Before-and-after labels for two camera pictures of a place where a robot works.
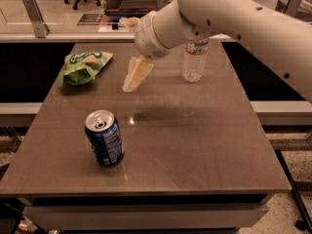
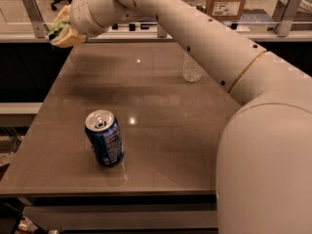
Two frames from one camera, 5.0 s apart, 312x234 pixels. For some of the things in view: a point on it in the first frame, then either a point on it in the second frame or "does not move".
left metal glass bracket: x=40 y=27 does not move
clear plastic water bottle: x=193 y=65 does not move
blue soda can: x=105 y=136 does not move
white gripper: x=146 y=38 → x=79 y=14
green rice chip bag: x=82 y=67 → x=58 y=26
